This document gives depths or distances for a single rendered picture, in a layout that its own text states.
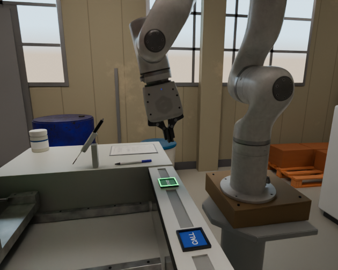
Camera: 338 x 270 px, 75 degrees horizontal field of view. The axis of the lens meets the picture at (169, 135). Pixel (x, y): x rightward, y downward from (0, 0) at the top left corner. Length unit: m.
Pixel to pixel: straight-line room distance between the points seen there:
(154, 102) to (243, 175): 0.39
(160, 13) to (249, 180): 0.56
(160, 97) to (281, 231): 0.55
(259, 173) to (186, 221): 0.34
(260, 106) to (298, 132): 3.48
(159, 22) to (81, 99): 2.66
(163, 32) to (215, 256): 0.46
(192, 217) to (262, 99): 0.36
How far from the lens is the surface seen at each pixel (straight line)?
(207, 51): 3.13
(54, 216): 0.85
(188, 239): 0.48
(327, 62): 4.29
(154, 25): 0.53
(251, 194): 0.81
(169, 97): 0.61
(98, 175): 0.84
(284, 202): 0.83
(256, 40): 0.73
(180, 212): 0.57
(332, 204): 2.59
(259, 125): 0.72
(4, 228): 0.79
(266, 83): 0.65
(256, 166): 0.77
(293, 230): 0.84
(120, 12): 3.18
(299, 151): 3.54
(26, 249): 0.78
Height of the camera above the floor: 1.26
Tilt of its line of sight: 13 degrees down
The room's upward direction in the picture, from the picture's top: straight up
